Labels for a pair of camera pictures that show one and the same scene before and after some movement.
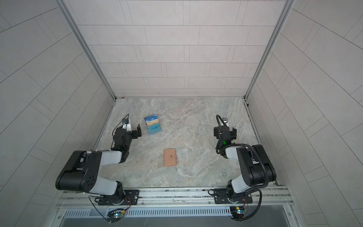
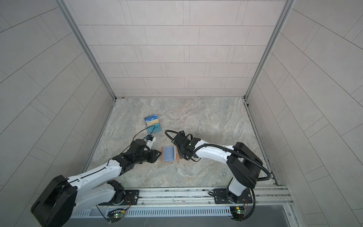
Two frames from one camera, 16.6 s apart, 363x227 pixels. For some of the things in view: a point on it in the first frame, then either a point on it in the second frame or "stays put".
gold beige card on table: x=152 y=122 stays put
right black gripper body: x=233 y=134 -> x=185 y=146
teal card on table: x=154 y=128 stays put
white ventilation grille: x=160 y=212 stays put
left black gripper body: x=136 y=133 -> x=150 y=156
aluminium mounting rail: x=262 y=196 stays put
